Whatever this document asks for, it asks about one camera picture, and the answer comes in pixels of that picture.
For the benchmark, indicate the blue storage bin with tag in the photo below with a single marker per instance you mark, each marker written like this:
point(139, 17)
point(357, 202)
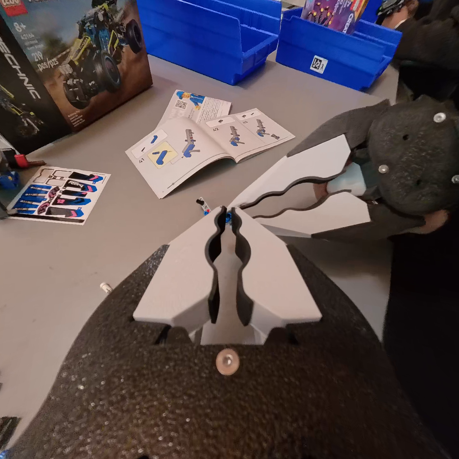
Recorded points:
point(340, 53)

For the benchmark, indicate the grey lego beam blue bracket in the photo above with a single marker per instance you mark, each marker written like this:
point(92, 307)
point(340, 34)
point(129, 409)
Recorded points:
point(204, 206)

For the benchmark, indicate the lego set box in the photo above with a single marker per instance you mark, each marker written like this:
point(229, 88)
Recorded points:
point(89, 53)

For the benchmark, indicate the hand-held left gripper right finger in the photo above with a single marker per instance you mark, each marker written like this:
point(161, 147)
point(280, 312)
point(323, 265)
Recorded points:
point(283, 287)

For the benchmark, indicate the lego sticker sheet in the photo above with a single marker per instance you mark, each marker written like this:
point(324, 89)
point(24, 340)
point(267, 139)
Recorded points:
point(57, 195)

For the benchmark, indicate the black office chair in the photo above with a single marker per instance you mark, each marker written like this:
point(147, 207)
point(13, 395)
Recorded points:
point(430, 43)

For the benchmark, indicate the lego instruction booklet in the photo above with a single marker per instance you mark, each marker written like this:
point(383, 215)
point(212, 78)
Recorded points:
point(200, 157)

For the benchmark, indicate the small grey lego connector assembly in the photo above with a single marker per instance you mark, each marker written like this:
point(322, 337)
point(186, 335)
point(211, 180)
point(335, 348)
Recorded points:
point(228, 217)

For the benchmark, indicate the purple toy box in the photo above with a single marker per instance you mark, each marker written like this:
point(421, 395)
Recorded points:
point(333, 14)

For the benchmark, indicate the person's right forearm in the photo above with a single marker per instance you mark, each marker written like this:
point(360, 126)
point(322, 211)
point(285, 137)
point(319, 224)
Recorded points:
point(423, 340)

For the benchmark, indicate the white lego pin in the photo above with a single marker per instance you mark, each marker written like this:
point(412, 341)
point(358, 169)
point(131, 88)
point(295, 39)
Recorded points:
point(105, 287)

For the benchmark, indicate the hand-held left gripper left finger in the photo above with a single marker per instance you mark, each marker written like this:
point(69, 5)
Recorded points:
point(179, 279)

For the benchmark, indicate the partly built lego vehicle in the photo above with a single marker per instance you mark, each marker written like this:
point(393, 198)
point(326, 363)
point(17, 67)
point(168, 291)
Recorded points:
point(9, 179)

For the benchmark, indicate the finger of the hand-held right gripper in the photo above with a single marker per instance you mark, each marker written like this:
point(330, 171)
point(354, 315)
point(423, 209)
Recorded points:
point(308, 165)
point(333, 215)

